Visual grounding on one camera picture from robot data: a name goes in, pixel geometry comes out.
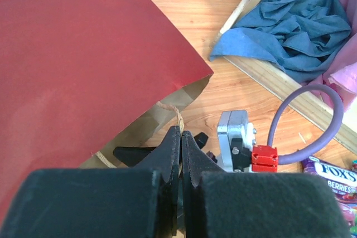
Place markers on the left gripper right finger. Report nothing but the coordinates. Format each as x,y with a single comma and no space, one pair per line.
222,204

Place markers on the purple snack packet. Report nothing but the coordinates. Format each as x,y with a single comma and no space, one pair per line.
341,181

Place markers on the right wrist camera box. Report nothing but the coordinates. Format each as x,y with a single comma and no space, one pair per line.
236,137

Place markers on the blue-grey cloth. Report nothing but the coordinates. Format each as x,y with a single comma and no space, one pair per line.
300,37

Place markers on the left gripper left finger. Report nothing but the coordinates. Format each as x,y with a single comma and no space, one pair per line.
140,201

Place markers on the red paper bag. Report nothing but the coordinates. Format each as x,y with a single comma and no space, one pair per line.
75,73

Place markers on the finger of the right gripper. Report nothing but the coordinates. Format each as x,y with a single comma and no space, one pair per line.
201,139
130,156

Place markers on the pink shirt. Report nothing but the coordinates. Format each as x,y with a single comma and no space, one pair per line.
341,75

